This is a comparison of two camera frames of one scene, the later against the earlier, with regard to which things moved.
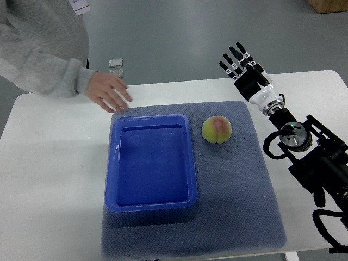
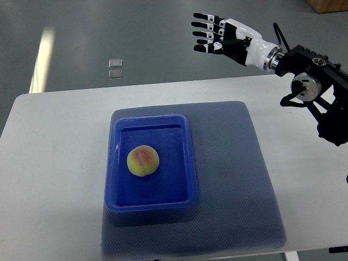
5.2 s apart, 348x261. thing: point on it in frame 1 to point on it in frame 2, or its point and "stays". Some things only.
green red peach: x=216 y=129 to x=143 y=160
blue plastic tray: x=150 y=163 stays
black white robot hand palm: x=249 y=87 to x=238 y=41
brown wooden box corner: x=322 y=6 stays
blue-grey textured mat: x=237 y=209 stays
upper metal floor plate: x=116 y=62 stays
